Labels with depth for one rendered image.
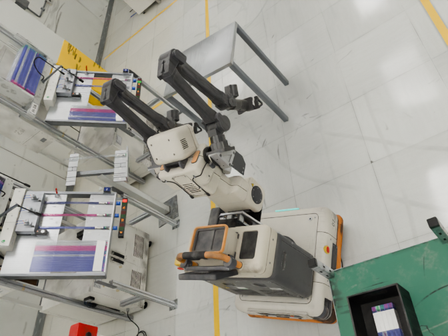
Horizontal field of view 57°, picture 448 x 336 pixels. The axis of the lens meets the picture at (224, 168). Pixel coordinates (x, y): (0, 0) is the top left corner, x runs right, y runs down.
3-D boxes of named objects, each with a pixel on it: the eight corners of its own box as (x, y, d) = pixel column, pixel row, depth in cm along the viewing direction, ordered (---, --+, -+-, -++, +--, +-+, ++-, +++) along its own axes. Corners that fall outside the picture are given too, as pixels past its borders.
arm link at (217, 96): (156, 64, 180) (173, 56, 173) (159, 54, 183) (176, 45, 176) (219, 114, 208) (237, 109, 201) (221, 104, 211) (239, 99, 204)
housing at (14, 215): (31, 198, 328) (26, 188, 317) (15, 255, 298) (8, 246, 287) (21, 198, 327) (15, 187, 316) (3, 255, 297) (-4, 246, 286)
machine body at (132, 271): (154, 236, 391) (101, 211, 351) (149, 311, 348) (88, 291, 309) (109, 257, 421) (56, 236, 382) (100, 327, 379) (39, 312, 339)
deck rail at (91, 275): (107, 276, 293) (105, 273, 288) (106, 279, 292) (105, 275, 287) (1, 277, 286) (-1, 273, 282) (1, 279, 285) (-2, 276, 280)
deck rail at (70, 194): (117, 196, 335) (117, 192, 330) (117, 198, 333) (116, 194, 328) (26, 195, 328) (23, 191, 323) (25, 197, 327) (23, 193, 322)
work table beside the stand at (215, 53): (288, 121, 348) (230, 62, 297) (223, 145, 388) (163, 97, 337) (289, 81, 371) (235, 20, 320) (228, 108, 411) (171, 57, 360)
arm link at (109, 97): (92, 100, 202) (104, 94, 195) (103, 81, 209) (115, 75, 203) (153, 155, 227) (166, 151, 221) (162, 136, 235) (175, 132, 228)
